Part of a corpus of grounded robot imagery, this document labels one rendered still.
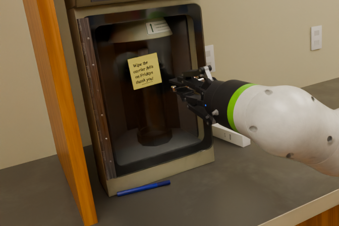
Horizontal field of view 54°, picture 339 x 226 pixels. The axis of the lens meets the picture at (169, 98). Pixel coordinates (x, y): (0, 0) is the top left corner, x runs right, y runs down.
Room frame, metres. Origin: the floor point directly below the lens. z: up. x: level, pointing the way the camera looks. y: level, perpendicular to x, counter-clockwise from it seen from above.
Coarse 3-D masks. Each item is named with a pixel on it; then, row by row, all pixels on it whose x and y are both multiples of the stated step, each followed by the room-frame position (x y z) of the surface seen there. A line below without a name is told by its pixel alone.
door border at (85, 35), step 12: (84, 24) 0.76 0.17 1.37; (84, 36) 0.75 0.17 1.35; (84, 60) 0.75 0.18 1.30; (96, 72) 0.76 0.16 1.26; (96, 84) 0.76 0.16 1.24; (96, 96) 0.76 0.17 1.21; (96, 108) 0.75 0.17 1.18; (108, 144) 0.76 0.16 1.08; (108, 156) 0.76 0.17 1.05; (108, 168) 0.75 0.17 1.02
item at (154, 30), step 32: (96, 32) 0.77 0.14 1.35; (128, 32) 0.80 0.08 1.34; (160, 32) 0.83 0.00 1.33; (192, 32) 0.86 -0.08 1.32; (96, 64) 0.76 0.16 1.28; (128, 64) 0.79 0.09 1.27; (160, 64) 0.82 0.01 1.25; (192, 64) 0.86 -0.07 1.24; (128, 96) 0.79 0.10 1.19; (160, 96) 0.82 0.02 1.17; (128, 128) 0.78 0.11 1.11; (160, 128) 0.81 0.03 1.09; (192, 128) 0.85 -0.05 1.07; (128, 160) 0.78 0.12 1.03; (160, 160) 0.81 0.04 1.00
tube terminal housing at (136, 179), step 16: (64, 0) 0.86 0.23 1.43; (144, 0) 0.83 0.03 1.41; (160, 0) 0.85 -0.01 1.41; (176, 0) 0.86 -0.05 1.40; (192, 0) 0.88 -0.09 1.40; (80, 16) 0.77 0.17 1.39; (80, 48) 0.77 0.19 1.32; (80, 64) 0.81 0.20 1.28; (80, 80) 0.85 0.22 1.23; (96, 128) 0.76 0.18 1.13; (96, 144) 0.79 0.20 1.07; (96, 160) 0.84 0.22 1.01; (176, 160) 0.84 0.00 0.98; (192, 160) 0.86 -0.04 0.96; (208, 160) 0.88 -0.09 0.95; (128, 176) 0.78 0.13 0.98; (144, 176) 0.80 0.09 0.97; (160, 176) 0.82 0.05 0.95; (112, 192) 0.77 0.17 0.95
